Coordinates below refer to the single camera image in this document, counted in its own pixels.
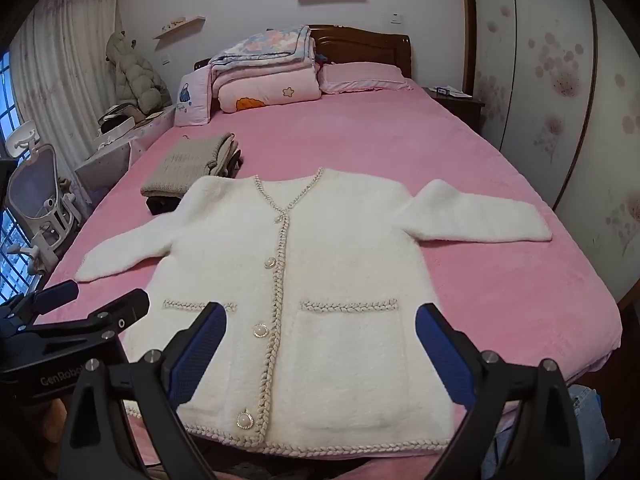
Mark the barred window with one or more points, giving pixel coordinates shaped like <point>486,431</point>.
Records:
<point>6,110</point>

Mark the white office chair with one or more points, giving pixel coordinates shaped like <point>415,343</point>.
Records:
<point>42,185</point>

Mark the white sheer curtain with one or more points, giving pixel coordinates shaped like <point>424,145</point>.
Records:
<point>60,60</point>

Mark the person's blue jeans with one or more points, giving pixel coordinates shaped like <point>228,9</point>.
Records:
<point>585,430</point>

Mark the folded pink star quilt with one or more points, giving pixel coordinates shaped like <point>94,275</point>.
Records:
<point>272,91</point>

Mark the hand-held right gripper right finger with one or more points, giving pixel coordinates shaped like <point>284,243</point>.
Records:
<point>445,355</point>

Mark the dark wooden nightstand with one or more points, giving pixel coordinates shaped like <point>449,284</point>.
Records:
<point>460,110</point>

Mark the pink cushion with blue print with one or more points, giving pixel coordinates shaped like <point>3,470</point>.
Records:
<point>192,100</point>

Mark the folded floral quilt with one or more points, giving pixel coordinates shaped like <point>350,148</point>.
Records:
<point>265,47</point>

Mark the pink pillow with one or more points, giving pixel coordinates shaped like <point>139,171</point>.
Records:
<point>362,76</point>

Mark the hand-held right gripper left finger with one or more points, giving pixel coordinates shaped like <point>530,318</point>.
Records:
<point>197,355</point>

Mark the dark and white bag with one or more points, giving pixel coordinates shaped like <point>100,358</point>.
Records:
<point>117,117</point>

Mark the folded dark garment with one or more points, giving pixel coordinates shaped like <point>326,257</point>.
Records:
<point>161,205</point>

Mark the bed with pink sheet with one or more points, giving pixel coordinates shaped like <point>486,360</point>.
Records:
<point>450,170</point>

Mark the folded beige garment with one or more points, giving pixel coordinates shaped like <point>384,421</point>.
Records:
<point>227,155</point>

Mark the pale green puffer jacket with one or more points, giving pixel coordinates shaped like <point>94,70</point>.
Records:
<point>135,72</point>

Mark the small dark box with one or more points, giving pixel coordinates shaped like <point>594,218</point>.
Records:
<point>443,91</point>

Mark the white light switch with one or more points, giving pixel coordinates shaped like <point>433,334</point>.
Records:
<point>396,18</point>

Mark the dark wooden headboard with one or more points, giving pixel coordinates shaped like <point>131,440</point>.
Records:
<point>360,42</point>

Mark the white storage cabinet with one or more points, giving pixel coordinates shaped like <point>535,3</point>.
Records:
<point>112,160</point>

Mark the floral print wardrobe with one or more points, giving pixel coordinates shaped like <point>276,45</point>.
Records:
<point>550,85</point>

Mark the white fluffy cardigan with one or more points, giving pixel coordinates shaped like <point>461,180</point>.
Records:
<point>320,280</point>

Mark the folded beige knit sweater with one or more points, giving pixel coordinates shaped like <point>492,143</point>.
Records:
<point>182,165</point>

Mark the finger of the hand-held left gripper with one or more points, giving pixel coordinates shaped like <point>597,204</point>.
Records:
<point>120,307</point>
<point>55,294</point>

